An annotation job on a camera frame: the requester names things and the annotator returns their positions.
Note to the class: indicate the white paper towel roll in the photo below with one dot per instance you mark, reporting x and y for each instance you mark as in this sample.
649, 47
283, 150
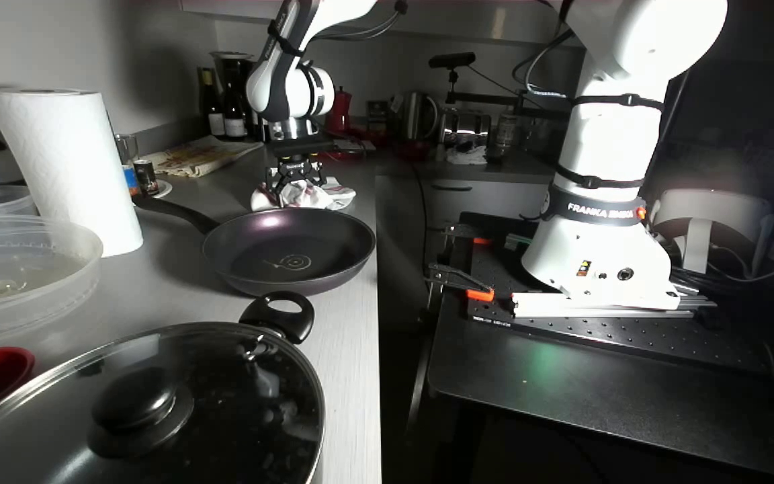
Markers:
68, 158

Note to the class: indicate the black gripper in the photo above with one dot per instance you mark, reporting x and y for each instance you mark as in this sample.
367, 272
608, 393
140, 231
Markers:
293, 158

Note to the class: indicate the clear plastic bowl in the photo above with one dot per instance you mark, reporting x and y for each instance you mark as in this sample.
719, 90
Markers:
46, 268

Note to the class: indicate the dark small jar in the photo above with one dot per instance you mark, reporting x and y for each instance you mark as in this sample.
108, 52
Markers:
146, 176

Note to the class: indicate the orange black clamp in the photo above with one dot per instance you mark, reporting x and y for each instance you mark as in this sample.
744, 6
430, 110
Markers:
461, 280

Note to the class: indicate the dark wine bottle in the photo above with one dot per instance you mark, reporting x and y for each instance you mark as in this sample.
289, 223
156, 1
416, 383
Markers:
210, 102

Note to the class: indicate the black pot with glass lid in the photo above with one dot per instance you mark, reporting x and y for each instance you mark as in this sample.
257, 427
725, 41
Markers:
183, 404

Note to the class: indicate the black mounting table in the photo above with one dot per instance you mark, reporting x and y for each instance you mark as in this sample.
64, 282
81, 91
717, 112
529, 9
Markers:
694, 383

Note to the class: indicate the blue can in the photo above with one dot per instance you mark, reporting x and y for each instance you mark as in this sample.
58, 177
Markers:
131, 176

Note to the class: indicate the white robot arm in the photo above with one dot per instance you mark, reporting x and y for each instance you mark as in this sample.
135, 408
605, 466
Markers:
590, 248

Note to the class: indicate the white towel red stripe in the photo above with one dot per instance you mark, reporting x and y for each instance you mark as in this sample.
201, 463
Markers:
327, 194

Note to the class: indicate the black frying pan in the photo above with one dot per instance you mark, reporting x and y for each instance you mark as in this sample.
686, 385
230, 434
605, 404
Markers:
279, 248

